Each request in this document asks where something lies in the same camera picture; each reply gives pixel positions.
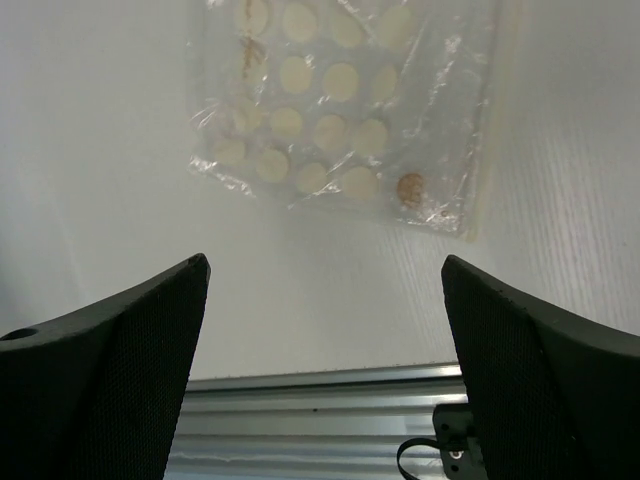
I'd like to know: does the clear dotted zip top bag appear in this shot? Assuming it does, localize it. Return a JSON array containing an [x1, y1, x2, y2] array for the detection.
[[186, 1, 514, 237]]

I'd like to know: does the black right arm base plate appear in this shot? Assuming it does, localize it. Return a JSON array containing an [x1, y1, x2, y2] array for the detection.
[[397, 402, 489, 480]]

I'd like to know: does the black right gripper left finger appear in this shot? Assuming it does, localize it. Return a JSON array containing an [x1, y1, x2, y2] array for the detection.
[[1, 254, 210, 479]]

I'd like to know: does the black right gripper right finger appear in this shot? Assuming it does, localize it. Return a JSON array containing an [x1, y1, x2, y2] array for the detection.
[[441, 256, 639, 479]]

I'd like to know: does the aluminium front rail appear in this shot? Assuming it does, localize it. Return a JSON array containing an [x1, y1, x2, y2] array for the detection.
[[165, 364, 467, 479]]

